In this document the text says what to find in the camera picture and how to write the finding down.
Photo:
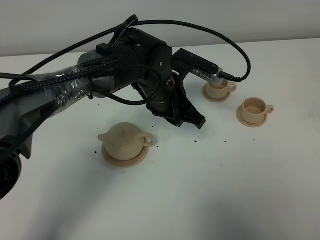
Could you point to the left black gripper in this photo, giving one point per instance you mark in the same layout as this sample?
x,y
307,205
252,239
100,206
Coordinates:
x,y
173,105

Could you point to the tan teapot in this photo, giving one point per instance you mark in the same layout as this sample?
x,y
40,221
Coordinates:
x,y
125,141

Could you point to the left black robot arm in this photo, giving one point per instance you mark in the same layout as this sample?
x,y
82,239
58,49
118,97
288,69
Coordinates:
x,y
135,68

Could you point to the tan teapot saucer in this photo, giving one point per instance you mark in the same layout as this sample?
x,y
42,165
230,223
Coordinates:
x,y
122,164

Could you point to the far tan saucer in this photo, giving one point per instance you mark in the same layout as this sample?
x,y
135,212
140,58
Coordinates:
x,y
216,95

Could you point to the far tan teacup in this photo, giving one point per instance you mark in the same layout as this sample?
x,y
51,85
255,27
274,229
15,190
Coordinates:
x,y
225,83

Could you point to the tan teacup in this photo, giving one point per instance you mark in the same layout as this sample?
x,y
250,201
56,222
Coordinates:
x,y
254,106
225,83

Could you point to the near tan saucer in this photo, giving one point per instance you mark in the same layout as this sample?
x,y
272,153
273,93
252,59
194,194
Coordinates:
x,y
248,120

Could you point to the near tan teacup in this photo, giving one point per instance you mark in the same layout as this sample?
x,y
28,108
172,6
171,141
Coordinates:
x,y
254,106

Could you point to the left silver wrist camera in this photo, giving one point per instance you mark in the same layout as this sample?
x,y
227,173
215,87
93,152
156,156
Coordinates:
x,y
200,66

